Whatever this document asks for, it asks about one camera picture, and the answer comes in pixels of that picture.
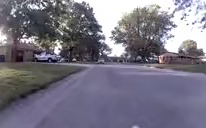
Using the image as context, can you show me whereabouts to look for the grey asphalt road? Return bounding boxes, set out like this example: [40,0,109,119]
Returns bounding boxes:
[30,63,206,128]

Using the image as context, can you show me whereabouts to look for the low brick house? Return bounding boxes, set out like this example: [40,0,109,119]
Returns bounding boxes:
[158,51,206,65]

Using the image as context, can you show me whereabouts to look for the white pickup truck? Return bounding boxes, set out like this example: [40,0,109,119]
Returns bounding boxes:
[32,50,63,64]

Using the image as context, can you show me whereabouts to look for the small tree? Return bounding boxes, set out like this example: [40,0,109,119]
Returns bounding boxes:
[177,39,206,58]

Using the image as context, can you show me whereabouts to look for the vehicle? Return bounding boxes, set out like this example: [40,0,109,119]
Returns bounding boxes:
[96,58,106,65]

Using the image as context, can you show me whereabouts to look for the large leafy tree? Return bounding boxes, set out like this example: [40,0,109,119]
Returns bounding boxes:
[0,0,62,63]
[110,3,178,64]
[55,0,113,63]

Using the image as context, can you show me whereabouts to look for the overhanging tree branches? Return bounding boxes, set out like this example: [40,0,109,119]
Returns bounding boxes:
[172,0,206,36]

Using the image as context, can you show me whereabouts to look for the pale concrete gutter strip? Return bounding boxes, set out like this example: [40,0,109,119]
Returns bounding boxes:
[0,65,95,128]

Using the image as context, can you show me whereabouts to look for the grass lawn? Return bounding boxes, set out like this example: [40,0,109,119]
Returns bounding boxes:
[0,62,87,113]
[150,63,206,77]

